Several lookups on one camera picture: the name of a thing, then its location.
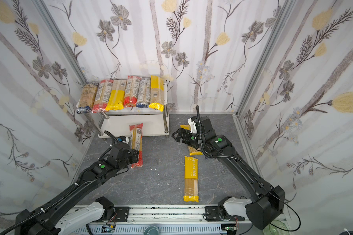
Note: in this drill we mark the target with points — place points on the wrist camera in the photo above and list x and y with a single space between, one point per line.
123 139
192 124

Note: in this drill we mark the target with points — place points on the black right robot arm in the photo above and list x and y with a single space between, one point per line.
265 202

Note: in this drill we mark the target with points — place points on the dark blue-top spaghetti pack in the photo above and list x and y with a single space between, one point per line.
87 98

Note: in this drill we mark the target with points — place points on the yellow-top spaghetti pack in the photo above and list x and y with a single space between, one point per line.
157 93

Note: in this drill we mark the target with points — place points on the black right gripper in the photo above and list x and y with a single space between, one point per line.
186 136

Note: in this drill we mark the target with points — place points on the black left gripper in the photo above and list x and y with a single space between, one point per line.
132 155

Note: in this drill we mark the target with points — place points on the yellow Pastatime pack front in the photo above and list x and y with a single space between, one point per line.
190 179

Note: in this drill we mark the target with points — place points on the yellow-end spaghetti pack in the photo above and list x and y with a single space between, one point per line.
116 100

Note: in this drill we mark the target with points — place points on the yellow pastatime pack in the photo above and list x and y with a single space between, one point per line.
190 179
192 151

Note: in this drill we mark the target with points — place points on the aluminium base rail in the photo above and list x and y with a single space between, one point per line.
166 219

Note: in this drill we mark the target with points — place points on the green glass bowl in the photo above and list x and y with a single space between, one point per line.
276 227

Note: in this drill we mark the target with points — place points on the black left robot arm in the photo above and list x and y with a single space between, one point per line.
43 220

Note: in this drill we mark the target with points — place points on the blue clear label spaghetti pack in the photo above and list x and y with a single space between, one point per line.
144 97

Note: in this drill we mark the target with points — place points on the white two-tier shelf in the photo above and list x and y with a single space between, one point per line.
155 122

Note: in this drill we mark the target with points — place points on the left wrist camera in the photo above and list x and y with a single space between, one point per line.
123 139

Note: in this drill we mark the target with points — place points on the small red-end spaghetti pack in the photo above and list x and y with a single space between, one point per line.
136 137

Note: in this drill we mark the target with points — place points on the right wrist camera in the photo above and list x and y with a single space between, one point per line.
192 124

